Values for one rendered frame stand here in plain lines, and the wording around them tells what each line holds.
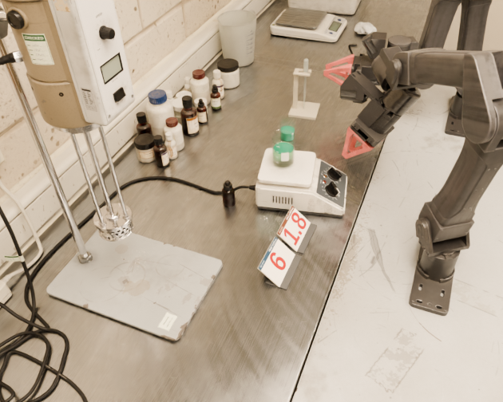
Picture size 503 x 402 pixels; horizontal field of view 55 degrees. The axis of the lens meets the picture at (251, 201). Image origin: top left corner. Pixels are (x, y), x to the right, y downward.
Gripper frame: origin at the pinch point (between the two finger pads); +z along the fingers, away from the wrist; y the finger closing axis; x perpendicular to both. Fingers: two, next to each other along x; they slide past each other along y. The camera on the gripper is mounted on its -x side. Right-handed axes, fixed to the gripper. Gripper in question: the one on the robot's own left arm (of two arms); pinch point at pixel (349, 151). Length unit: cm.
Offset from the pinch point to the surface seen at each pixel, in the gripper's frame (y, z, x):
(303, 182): 11.1, 6.5, -1.7
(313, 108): -28.3, 15.3, -19.2
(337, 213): 7.6, 8.7, 8.0
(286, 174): 10.9, 8.6, -5.8
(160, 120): 8, 29, -41
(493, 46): -150, 1, 1
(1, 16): 57, -12, -41
